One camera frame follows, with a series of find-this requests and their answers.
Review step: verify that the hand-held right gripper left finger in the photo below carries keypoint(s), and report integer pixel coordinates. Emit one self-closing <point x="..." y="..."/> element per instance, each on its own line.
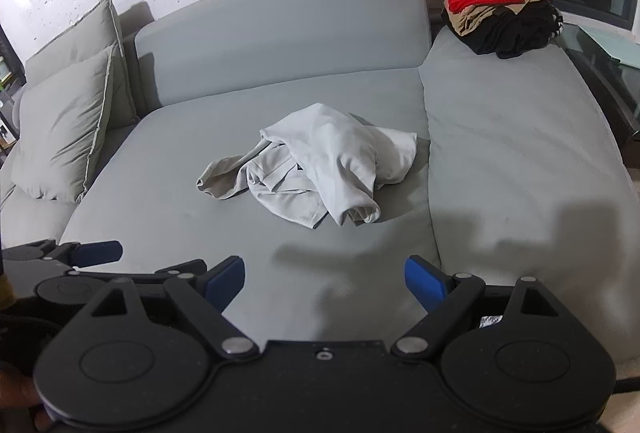
<point x="227" y="280"/>

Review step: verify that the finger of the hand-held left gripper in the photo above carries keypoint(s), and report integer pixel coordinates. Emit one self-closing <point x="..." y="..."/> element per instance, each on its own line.
<point x="100" y="252"/>
<point x="190" y="265"/>

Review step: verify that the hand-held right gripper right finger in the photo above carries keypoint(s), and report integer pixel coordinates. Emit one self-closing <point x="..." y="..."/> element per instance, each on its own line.
<point x="425" y="285"/>

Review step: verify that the white shirt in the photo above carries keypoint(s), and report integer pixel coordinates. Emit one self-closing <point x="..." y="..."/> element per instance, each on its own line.
<point x="340" y="148"/>

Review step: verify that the person's left hand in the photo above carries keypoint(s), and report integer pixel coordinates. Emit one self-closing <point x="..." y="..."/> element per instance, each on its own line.
<point x="17" y="393"/>

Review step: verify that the grey sofa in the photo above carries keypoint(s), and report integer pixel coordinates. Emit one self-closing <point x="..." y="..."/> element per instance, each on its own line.
<point x="175" y="213"/>

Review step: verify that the small grey throw pillow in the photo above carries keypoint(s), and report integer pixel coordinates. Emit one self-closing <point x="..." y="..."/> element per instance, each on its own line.
<point x="60" y="128"/>

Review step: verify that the dark shelf unit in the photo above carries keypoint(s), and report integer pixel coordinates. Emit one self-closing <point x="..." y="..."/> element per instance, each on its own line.
<point x="7" y="78"/>

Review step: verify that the large grey throw pillow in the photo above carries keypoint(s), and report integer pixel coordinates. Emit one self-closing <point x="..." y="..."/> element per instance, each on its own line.
<point x="75" y="40"/>

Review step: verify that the grey sofa back cushion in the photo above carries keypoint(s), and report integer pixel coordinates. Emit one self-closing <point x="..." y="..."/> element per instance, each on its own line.
<point x="280" y="38"/>

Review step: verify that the black folded garment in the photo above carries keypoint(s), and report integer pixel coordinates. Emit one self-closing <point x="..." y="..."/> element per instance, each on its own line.
<point x="520" y="30"/>

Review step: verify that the glass side table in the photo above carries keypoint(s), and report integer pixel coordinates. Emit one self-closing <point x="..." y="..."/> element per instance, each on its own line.
<point x="605" y="48"/>

